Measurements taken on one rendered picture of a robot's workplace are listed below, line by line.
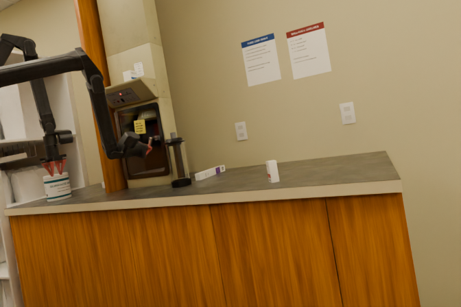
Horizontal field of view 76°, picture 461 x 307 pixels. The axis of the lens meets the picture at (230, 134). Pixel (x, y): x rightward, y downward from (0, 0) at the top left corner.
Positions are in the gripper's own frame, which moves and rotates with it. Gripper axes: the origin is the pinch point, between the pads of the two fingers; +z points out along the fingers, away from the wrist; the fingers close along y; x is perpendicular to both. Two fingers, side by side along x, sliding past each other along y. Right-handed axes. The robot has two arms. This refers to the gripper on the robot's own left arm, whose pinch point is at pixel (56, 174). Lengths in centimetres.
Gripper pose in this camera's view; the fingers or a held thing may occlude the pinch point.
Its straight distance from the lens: 173.3
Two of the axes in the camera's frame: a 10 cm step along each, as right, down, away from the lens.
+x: -9.0, 1.5, 4.2
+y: 4.1, -0.9, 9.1
